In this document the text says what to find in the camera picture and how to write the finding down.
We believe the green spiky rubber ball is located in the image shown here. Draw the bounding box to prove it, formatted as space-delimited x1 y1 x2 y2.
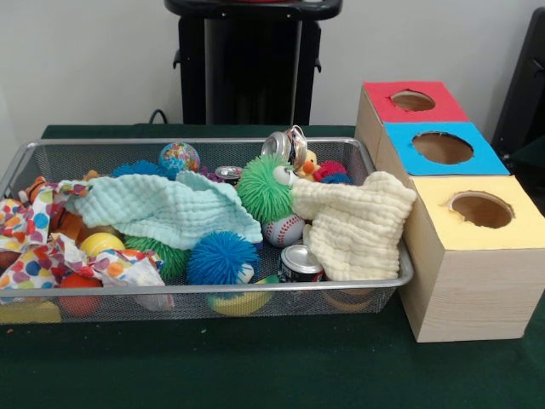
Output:
235 153 301 224

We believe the cream knitted cloth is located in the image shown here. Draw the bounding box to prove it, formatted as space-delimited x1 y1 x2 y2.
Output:
291 170 419 282

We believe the polka dot colourful cloth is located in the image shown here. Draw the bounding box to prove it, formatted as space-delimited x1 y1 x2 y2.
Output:
0 179 164 291

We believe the wooden box with three holes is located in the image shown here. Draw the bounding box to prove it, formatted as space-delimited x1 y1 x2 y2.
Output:
353 81 545 343

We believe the white baseball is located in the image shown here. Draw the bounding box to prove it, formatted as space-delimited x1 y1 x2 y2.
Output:
262 213 306 249

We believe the crushed silver can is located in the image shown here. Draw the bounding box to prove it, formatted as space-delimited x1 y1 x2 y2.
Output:
261 126 309 168

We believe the black labelled silver can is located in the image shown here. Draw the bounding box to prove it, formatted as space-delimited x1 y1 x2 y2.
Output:
279 244 325 283

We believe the blue spiky rubber ball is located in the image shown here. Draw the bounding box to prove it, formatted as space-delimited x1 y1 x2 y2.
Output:
186 232 261 287

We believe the mint green fuzzy cloth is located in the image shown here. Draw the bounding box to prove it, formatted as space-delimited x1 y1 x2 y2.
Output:
66 172 263 250

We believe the small globe ball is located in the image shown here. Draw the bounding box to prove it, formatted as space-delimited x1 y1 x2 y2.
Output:
158 141 203 176

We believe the dark green spiky ball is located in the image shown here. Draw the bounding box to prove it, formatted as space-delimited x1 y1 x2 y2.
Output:
126 235 192 282

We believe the yellow smooth ball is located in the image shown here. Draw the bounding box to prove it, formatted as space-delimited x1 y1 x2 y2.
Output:
79 232 127 258

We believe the red orange smooth ball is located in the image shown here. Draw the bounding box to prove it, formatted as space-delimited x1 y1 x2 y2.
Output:
56 273 103 318

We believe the dark green side table cloth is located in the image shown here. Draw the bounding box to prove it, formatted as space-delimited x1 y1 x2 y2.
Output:
509 135 545 171

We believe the black upright panel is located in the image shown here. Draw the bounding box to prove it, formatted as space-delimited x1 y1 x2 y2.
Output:
492 7 545 171

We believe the shallow wire mesh bin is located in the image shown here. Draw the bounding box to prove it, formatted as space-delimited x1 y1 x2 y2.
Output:
0 136 414 323

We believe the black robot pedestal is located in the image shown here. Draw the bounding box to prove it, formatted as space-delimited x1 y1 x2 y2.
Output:
164 0 343 127

